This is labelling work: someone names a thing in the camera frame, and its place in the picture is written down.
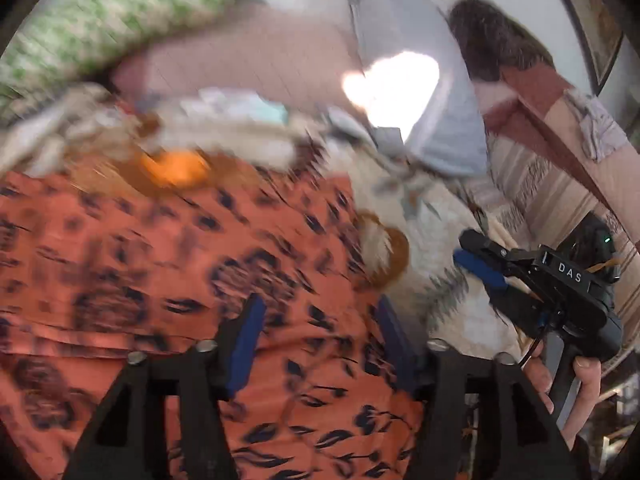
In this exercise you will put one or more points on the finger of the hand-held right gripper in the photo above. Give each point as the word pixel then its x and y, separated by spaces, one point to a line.
pixel 480 267
pixel 520 312

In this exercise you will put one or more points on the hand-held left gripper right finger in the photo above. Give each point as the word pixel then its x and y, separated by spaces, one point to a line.
pixel 396 342

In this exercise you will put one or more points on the beige floral blanket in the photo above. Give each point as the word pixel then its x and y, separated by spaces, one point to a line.
pixel 442 240

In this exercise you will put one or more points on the grey crumpled cloth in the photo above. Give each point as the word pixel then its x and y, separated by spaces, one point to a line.
pixel 597 125

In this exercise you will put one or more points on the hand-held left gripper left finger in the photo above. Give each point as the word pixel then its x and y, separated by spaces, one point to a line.
pixel 245 342

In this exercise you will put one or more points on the pink quilted cushion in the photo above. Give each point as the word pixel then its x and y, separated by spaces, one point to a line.
pixel 250 55

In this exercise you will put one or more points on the grey small garment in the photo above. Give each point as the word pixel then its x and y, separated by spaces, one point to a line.
pixel 360 130

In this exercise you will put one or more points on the brown furry cushion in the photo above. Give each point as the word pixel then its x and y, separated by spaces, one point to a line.
pixel 495 40

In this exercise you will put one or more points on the beige striped sofa cover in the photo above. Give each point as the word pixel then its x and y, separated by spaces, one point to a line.
pixel 535 185

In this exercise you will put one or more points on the orange floral garment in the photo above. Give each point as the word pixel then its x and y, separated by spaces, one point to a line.
pixel 150 270

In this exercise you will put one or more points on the grey pillow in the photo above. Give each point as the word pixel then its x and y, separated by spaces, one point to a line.
pixel 405 20

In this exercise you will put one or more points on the green patterned pillow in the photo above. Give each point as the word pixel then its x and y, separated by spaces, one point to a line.
pixel 120 20

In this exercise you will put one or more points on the person's right hand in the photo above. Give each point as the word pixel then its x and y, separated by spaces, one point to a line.
pixel 587 385

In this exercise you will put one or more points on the red-brown patchwork cover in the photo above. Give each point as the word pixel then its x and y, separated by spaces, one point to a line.
pixel 540 95

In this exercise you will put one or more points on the dark framed picture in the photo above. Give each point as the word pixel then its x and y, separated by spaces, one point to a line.
pixel 585 15

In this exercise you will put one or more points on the pile of pale small clothes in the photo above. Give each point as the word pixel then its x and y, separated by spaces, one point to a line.
pixel 230 107

